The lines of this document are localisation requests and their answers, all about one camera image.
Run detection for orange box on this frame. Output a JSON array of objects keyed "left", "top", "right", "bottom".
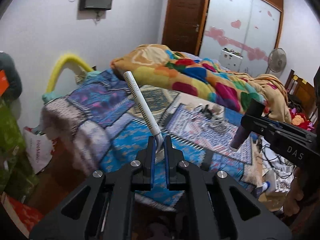
[{"left": 0, "top": 70, "right": 9, "bottom": 96}]

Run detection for standing electric fan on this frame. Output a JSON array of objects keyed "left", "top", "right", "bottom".
[{"left": 266, "top": 48, "right": 287, "bottom": 73}]

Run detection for patchwork blue bed sheet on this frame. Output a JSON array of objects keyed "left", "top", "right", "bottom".
[{"left": 40, "top": 70, "right": 263, "bottom": 191}]

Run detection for yellow foam arch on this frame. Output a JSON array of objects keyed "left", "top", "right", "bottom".
[{"left": 46, "top": 53, "right": 94, "bottom": 93}]

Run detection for small black items on bed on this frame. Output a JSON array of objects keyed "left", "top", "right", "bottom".
[{"left": 194, "top": 104, "right": 223, "bottom": 120}]

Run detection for white earphone cable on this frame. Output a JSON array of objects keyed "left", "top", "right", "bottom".
[{"left": 199, "top": 115, "right": 231, "bottom": 136}]

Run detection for tangle of black cables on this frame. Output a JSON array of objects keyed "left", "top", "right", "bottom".
[{"left": 260, "top": 137, "right": 297, "bottom": 181}]

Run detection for brown wooden door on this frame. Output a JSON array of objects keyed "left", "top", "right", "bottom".
[{"left": 162, "top": 0, "right": 206, "bottom": 54}]

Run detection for white sliding wardrobe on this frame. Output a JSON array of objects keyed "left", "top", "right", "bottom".
[{"left": 199, "top": 0, "right": 281, "bottom": 77}]

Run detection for dark purple cylinder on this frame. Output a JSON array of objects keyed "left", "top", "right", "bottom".
[{"left": 229, "top": 125, "right": 251, "bottom": 152}]

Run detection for white tube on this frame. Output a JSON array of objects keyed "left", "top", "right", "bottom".
[{"left": 123, "top": 71, "right": 163, "bottom": 153}]

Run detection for white shopping bag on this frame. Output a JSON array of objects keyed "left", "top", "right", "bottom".
[{"left": 23, "top": 127, "right": 53, "bottom": 174}]

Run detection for right hand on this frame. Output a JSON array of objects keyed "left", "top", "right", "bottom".
[{"left": 283, "top": 167, "right": 308, "bottom": 217}]

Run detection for wooden headboard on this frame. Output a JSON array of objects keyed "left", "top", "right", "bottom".
[{"left": 285, "top": 70, "right": 318, "bottom": 127}]

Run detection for colourful plush blanket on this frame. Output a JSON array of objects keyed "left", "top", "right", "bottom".
[{"left": 111, "top": 44, "right": 291, "bottom": 124}]

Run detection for green patterned cloth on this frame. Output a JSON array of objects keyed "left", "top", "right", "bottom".
[{"left": 1, "top": 100, "right": 39, "bottom": 203}]

